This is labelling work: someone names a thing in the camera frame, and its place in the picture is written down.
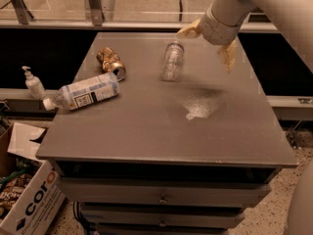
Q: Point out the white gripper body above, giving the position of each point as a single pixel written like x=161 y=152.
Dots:
x=215 y=31

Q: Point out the white labelled plastic bottle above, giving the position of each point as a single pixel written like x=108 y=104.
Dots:
x=84 y=93

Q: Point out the grey drawer cabinet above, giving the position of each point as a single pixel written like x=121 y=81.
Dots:
x=168 y=158

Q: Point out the clear plastic water bottle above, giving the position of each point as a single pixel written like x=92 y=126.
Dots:
x=173 y=61

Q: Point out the white cardboard box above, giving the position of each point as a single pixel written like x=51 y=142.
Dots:
x=41 y=199

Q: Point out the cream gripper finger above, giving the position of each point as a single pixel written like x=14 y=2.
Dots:
x=227 y=55
x=190 y=31

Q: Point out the grey metal railing frame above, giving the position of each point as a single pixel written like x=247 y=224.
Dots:
x=105 y=14

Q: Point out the crushed gold can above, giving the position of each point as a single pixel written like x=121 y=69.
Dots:
x=111 y=62

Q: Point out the white pump dispenser bottle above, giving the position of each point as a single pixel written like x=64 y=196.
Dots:
x=34 y=84

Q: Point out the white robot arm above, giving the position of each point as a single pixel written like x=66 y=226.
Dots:
x=294 y=20

